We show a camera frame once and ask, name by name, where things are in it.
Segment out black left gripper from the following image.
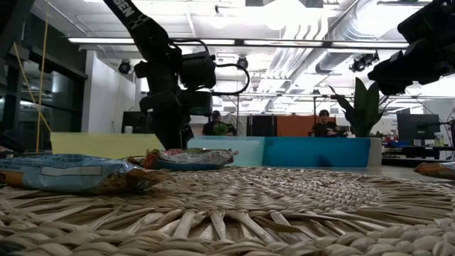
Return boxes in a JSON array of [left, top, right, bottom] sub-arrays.
[[139, 90, 195, 150]]

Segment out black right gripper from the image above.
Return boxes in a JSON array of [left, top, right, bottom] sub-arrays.
[[368, 31, 455, 96]]

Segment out red green granola bar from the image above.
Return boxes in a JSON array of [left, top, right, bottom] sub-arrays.
[[144, 147, 240, 166]]

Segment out blue green granola bar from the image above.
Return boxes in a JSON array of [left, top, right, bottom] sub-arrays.
[[144, 158, 235, 171]]

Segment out blue granola bar wrapper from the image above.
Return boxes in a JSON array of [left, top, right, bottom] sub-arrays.
[[122, 155, 147, 170], [0, 153, 168, 196]]

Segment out orange snack bag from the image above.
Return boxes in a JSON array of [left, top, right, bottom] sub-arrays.
[[413, 161, 455, 181]]

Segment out black ceiling spotlight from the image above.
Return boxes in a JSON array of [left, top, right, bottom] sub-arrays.
[[349, 51, 380, 73]]

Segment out person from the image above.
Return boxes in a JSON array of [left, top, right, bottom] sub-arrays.
[[307, 109, 348, 138], [201, 110, 237, 137]]

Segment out green bushy plant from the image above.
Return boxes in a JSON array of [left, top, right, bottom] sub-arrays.
[[212, 122, 230, 137]]

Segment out snake plant in white pot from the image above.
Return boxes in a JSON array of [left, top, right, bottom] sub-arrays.
[[328, 77, 387, 167]]

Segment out black background screen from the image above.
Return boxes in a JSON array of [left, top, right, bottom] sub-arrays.
[[122, 111, 143, 134]]

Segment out black computer monitor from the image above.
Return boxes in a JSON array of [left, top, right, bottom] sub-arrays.
[[397, 113, 441, 142]]

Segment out blue background box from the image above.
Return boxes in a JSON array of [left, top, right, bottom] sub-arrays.
[[382, 139, 410, 149]]

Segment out teal plastic bin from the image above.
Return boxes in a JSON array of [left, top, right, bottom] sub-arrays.
[[187, 136, 266, 167]]

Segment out yellow plastic bin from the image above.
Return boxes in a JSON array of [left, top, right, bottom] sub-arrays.
[[50, 132, 166, 160]]

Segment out dark background desk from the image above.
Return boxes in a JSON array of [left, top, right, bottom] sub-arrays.
[[382, 144, 455, 168]]

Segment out black partition panel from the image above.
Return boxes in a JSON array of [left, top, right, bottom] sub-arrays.
[[246, 114, 278, 137]]

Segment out blue plastic bin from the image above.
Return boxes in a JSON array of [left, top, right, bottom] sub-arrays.
[[262, 137, 372, 168]]

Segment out round woven straw placemat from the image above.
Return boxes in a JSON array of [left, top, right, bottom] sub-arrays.
[[0, 166, 455, 256]]

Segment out orange partition panel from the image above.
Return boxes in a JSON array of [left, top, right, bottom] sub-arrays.
[[276, 114, 337, 138]]

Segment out linear ceiling light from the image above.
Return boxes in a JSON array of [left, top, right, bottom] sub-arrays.
[[67, 37, 236, 46], [243, 39, 410, 49]]

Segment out dark glass partition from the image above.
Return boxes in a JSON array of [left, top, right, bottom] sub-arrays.
[[0, 0, 88, 154]]

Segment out white globe pendant lamp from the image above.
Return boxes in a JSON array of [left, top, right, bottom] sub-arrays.
[[208, 5, 229, 30]]

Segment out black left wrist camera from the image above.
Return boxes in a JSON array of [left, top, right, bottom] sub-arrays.
[[188, 90, 215, 117]]

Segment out silver ventilation duct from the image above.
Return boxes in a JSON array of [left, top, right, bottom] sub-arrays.
[[316, 0, 402, 74]]

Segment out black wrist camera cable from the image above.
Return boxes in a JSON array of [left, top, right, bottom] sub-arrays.
[[170, 38, 251, 97]]

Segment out yellow extension cable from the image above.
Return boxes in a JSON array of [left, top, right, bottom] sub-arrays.
[[12, 0, 53, 154]]

